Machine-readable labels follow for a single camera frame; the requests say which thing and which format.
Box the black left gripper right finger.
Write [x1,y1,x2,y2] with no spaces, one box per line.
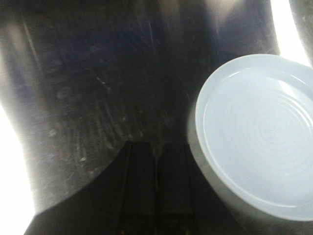
[157,144,195,235]

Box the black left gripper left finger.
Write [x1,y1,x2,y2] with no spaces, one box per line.
[118,142,156,235]

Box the light blue plate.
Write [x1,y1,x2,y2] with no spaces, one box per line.
[194,54,313,221]

